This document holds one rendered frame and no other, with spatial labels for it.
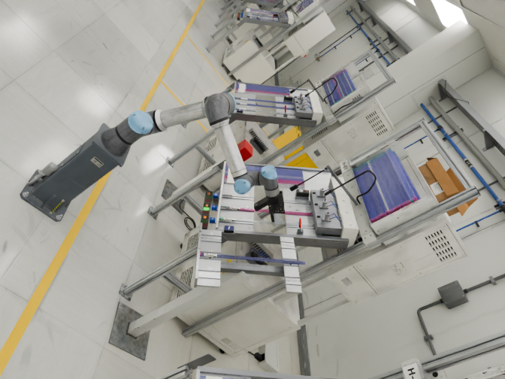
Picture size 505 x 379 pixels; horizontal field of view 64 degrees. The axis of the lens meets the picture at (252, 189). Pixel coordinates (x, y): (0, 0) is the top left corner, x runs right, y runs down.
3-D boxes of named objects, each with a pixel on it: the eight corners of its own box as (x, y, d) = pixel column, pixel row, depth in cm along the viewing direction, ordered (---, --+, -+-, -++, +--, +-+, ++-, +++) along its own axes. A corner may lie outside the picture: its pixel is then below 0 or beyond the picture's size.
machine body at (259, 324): (160, 313, 251) (237, 272, 229) (178, 237, 308) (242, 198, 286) (226, 361, 281) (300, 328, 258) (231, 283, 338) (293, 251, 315)
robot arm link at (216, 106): (216, 90, 179) (254, 192, 187) (223, 89, 189) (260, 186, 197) (193, 100, 183) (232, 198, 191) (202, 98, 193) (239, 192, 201)
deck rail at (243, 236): (214, 240, 214) (215, 231, 211) (215, 237, 216) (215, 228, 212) (346, 249, 217) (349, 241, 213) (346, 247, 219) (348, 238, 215)
